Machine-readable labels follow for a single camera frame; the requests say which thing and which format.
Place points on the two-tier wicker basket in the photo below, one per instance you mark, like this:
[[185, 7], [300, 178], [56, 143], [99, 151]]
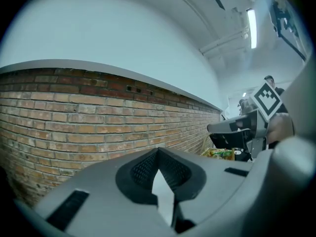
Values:
[[206, 147]]

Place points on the white printed shirt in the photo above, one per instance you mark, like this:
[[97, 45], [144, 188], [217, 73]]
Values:
[[302, 83]]

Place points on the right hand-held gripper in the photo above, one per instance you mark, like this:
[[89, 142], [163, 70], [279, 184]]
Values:
[[265, 100]]

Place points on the person's right forearm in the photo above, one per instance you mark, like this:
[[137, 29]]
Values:
[[280, 127]]

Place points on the long ceiling tube light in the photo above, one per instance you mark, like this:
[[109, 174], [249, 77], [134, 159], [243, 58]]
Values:
[[252, 27]]

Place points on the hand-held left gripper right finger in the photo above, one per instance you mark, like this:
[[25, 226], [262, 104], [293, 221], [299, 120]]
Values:
[[214, 181]]

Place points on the yellow snack packet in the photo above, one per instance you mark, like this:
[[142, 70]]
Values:
[[214, 152]]

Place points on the white ceiling pipe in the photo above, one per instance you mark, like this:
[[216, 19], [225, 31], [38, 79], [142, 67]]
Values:
[[222, 42]]

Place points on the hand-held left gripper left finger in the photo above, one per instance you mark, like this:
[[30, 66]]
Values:
[[98, 181]]

